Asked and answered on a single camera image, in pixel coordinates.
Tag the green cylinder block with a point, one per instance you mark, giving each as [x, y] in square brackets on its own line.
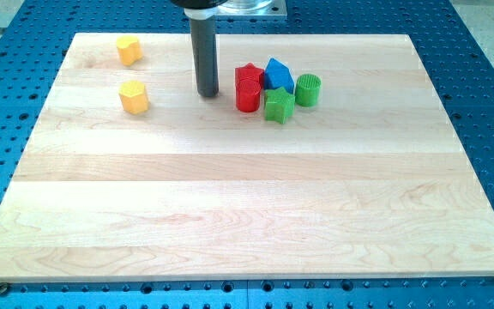
[307, 90]

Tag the green star block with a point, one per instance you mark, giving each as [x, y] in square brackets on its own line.
[279, 105]

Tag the yellow heart block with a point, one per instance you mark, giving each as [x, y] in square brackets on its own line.
[129, 49]

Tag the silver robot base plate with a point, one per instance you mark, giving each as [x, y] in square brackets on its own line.
[273, 10]

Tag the blue pentagon block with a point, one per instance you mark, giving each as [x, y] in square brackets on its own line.
[277, 75]

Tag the red star block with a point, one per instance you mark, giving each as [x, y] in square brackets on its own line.
[250, 72]

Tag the yellow hexagon block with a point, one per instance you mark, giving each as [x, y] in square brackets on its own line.
[133, 96]

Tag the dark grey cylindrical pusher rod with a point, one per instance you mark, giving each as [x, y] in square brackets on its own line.
[204, 49]

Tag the light wooden board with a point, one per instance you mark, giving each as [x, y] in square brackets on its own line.
[371, 182]

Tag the blue perforated table plate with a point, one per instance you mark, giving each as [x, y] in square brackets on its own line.
[36, 38]

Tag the red cylinder block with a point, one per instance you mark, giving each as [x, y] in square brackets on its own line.
[248, 95]

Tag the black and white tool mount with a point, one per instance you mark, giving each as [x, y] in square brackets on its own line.
[199, 9]

